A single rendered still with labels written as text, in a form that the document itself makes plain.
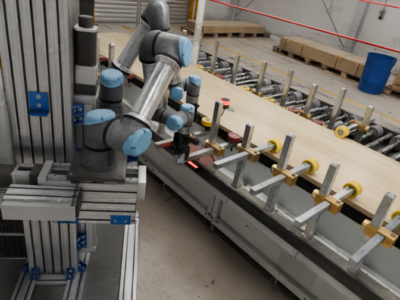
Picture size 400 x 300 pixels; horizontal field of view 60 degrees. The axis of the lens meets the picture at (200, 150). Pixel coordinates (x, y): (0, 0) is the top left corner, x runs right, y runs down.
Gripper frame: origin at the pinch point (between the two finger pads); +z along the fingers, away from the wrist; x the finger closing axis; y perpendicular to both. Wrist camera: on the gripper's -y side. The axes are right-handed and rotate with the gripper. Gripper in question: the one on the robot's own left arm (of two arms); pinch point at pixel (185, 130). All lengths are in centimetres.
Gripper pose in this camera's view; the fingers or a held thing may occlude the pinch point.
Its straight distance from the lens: 212.9
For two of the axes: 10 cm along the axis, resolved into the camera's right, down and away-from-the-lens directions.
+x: 7.5, -2.2, 6.3
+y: 6.5, 4.5, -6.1
